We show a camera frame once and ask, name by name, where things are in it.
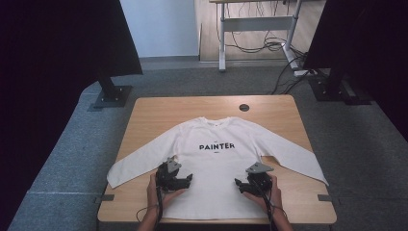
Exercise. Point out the white long-sleeved printed shirt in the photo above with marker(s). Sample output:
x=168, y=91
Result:
x=218, y=166

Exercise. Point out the person's right hand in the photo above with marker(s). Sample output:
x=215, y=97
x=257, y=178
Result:
x=274, y=195

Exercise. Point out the person's left hand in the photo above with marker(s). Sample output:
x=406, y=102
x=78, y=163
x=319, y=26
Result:
x=154, y=195

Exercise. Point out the grey table edge bracket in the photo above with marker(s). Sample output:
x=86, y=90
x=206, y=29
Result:
x=324, y=197
x=107, y=197

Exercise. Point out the large black curtain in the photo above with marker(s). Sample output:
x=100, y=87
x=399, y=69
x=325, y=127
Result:
x=48, y=64

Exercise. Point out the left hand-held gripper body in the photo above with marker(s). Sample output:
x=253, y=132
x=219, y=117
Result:
x=167, y=174

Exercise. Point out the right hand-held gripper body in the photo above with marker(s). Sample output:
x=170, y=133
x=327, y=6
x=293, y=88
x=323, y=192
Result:
x=259, y=179

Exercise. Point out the white power strip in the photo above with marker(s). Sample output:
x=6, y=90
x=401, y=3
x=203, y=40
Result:
x=303, y=72

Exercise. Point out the black metal stand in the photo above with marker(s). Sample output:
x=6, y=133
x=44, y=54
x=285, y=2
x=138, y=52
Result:
x=333, y=88
x=112, y=94

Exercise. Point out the white desk frame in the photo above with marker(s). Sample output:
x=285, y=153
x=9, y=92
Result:
x=256, y=24

